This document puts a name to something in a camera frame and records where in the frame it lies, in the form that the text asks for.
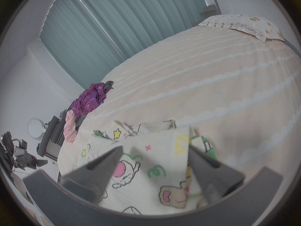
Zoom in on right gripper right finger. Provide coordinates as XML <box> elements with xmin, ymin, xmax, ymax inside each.
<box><xmin>188</xmin><ymin>146</ymin><xmax>245</xmax><ymax>206</ymax></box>

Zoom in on black garment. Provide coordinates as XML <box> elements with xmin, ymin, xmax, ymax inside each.
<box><xmin>103</xmin><ymin>80</ymin><xmax>115</xmax><ymax>92</ymax></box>

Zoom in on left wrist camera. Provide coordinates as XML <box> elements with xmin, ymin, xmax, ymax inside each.
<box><xmin>14</xmin><ymin>139</ymin><xmax>28</xmax><ymax>158</ymax></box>

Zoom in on white printed garment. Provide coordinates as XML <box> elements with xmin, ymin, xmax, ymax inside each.
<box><xmin>74</xmin><ymin>119</ymin><xmax>220</xmax><ymax>215</ymax></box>

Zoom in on pink garment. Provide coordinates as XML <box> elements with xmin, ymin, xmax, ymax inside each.
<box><xmin>63</xmin><ymin>111</ymin><xmax>78</xmax><ymax>143</ymax></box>

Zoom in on purple garment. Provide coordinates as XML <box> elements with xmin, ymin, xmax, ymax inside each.
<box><xmin>71</xmin><ymin>83</ymin><xmax>108</xmax><ymax>117</ymax></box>

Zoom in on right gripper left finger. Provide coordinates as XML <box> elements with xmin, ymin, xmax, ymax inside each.
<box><xmin>62</xmin><ymin>146</ymin><xmax>124</xmax><ymax>205</ymax></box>

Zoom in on grey bedside table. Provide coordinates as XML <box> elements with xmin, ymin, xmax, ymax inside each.
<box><xmin>193</xmin><ymin>5</ymin><xmax>218</xmax><ymax>28</ymax></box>

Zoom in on white printed pillow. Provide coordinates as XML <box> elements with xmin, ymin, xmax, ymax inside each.
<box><xmin>198</xmin><ymin>14</ymin><xmax>285</xmax><ymax>43</ymax></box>

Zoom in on black chest of drawers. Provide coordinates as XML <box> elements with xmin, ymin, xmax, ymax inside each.
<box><xmin>38</xmin><ymin>116</ymin><xmax>67</xmax><ymax>159</ymax></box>

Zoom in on blue-green curtain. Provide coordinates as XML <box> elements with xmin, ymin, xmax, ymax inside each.
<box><xmin>71</xmin><ymin>0</ymin><xmax>210</xmax><ymax>61</ymax></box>
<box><xmin>39</xmin><ymin>0</ymin><xmax>126</xmax><ymax>91</ymax></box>

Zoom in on bed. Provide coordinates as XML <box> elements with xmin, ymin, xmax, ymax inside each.
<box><xmin>57</xmin><ymin>0</ymin><xmax>301</xmax><ymax>211</ymax></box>

